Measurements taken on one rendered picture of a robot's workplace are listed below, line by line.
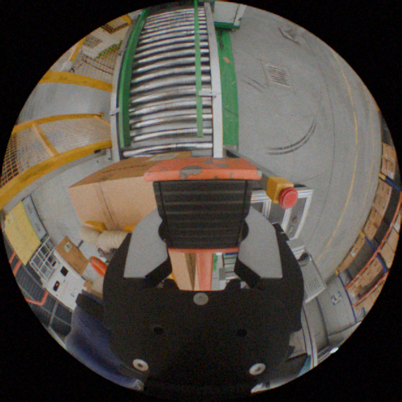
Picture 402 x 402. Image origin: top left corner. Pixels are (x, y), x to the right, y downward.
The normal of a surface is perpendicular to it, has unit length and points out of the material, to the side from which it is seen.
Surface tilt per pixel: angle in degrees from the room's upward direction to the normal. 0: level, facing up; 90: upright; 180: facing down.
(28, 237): 90
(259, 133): 0
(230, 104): 0
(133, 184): 0
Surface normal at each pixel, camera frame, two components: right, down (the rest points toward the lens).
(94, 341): 0.16, -0.75
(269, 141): -0.03, 0.47
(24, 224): 0.99, -0.08
